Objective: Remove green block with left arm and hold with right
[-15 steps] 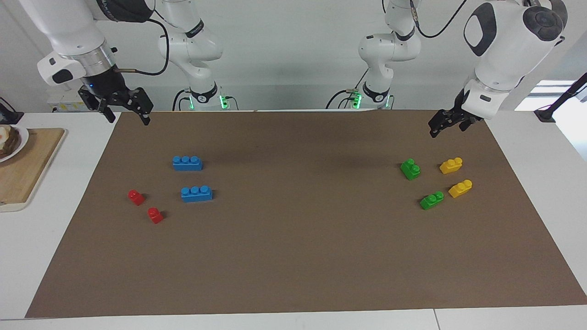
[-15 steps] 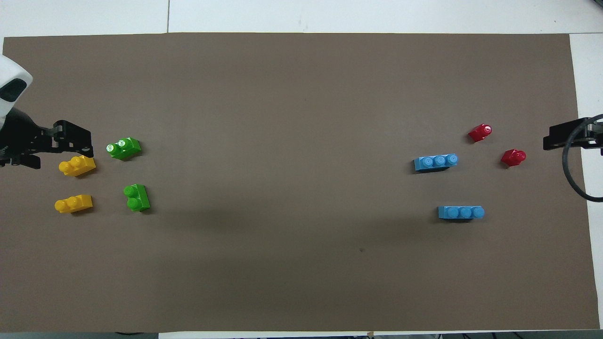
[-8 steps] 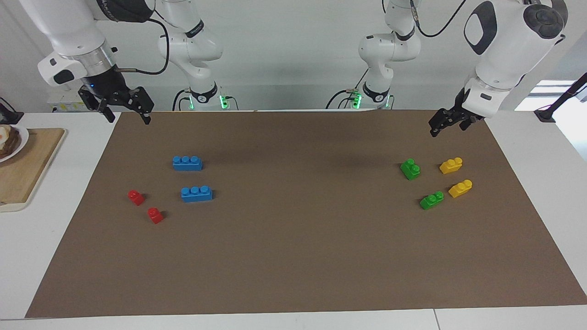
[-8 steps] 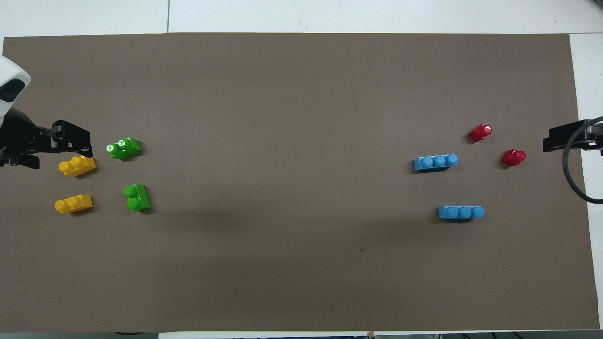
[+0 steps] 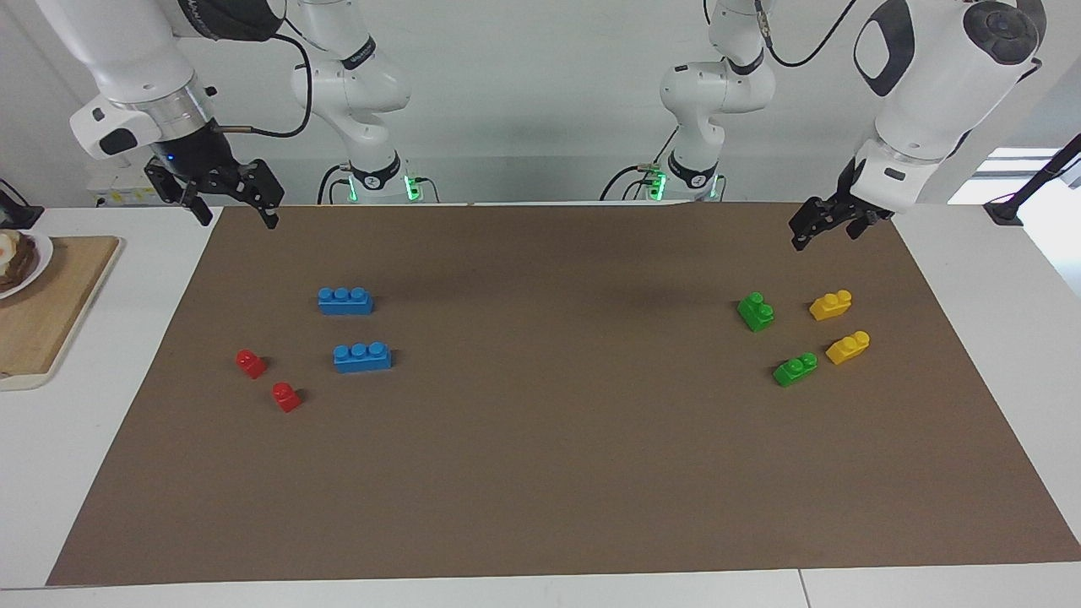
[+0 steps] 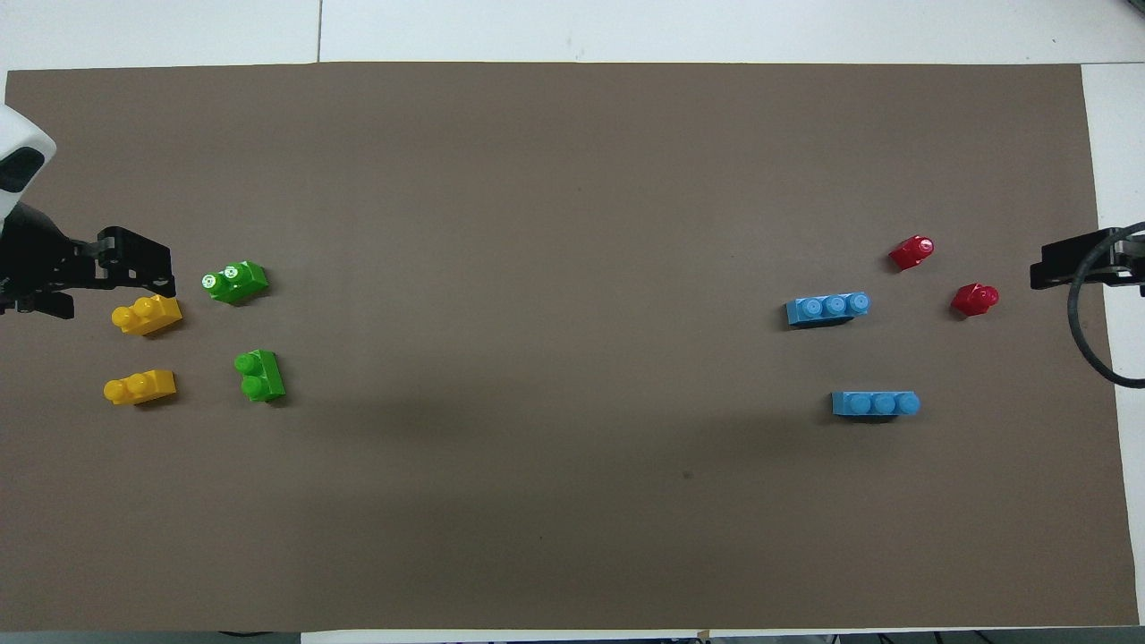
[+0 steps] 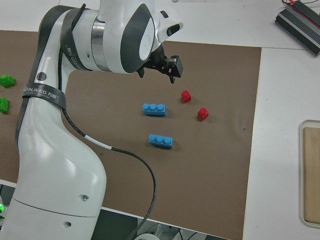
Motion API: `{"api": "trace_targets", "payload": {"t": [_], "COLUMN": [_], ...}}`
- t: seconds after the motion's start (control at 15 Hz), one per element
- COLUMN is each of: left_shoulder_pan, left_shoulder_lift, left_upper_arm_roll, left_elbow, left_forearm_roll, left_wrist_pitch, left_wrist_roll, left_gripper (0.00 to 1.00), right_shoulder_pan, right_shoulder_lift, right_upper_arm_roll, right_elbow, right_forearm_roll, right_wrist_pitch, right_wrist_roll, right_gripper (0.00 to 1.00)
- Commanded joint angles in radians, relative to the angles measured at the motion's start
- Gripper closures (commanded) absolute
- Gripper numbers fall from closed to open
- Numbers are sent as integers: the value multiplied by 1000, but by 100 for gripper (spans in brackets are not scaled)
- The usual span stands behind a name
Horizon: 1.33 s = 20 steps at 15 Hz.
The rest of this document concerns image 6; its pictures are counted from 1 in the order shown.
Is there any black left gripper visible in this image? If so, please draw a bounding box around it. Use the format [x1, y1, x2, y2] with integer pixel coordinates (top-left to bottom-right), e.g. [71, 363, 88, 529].
[0, 204, 174, 319]

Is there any red single-stud block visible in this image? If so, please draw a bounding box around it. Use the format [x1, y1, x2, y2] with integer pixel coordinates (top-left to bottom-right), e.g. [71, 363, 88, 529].
[889, 234, 936, 271]
[950, 283, 1000, 317]

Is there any plain green two-stud block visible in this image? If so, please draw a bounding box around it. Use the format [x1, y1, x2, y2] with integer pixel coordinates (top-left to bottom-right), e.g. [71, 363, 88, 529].
[234, 349, 286, 403]

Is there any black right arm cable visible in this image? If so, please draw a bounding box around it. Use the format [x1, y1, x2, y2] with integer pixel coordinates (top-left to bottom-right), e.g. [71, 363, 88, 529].
[1068, 222, 1145, 389]

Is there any blue three-stud block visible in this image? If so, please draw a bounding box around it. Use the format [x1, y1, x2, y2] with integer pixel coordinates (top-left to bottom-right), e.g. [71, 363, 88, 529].
[785, 292, 871, 328]
[832, 391, 921, 419]

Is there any yellow two-stud block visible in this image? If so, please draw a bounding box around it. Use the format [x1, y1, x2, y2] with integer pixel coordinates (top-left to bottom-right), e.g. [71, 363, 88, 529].
[111, 294, 183, 336]
[103, 369, 177, 406]

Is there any brown table mat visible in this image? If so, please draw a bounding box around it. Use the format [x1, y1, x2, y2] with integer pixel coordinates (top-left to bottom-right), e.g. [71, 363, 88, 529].
[0, 61, 1139, 632]

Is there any green block with white-marked studs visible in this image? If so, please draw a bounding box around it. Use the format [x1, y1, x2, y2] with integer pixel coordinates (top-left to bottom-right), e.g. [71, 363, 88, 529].
[202, 260, 269, 304]

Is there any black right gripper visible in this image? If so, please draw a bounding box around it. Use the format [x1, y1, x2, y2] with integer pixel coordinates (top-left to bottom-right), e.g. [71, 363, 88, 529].
[1030, 224, 1145, 296]

